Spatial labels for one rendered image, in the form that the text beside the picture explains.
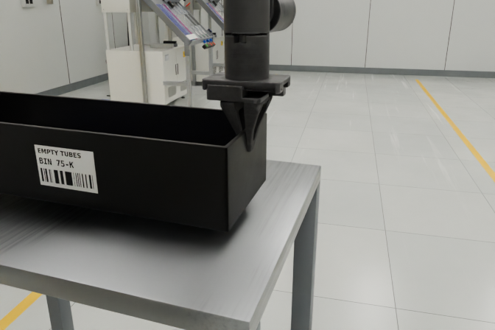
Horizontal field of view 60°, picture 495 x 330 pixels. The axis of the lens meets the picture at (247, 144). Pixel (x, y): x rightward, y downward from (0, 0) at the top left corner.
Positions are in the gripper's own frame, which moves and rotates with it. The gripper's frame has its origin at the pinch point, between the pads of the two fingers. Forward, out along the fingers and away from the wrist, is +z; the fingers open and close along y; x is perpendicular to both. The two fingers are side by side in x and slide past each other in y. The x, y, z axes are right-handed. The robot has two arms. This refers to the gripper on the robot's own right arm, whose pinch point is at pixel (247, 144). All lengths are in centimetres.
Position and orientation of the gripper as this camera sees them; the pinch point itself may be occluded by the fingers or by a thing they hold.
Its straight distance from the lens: 58.2
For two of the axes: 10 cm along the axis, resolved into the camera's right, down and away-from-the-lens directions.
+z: 0.1, 9.5, 3.1
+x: -3.1, 3.0, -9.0
